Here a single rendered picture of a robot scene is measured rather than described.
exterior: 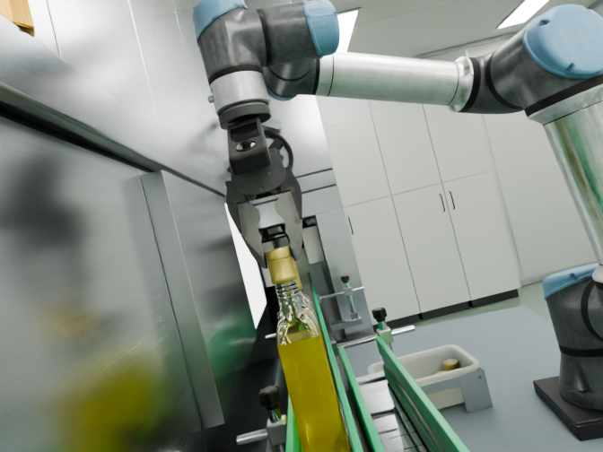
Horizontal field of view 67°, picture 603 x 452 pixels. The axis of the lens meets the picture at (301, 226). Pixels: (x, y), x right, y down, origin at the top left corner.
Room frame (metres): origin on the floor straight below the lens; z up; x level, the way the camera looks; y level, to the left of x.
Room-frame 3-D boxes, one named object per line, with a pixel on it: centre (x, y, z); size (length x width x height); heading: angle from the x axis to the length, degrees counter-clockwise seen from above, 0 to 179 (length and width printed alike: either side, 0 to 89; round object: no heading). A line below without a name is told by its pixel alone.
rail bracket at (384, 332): (0.90, -0.08, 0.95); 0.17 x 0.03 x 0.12; 91
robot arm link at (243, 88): (0.62, 0.04, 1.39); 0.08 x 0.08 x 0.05
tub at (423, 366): (1.01, -0.18, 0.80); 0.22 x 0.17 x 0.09; 91
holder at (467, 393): (1.01, -0.15, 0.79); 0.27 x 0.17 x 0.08; 91
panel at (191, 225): (1.04, 0.18, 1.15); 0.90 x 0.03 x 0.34; 1
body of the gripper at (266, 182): (0.63, 0.04, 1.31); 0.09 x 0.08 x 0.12; 0
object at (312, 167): (2.09, 0.02, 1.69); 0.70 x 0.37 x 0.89; 1
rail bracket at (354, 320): (1.54, -0.08, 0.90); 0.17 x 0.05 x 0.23; 91
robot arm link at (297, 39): (0.65, -0.06, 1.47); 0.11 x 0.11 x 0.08; 10
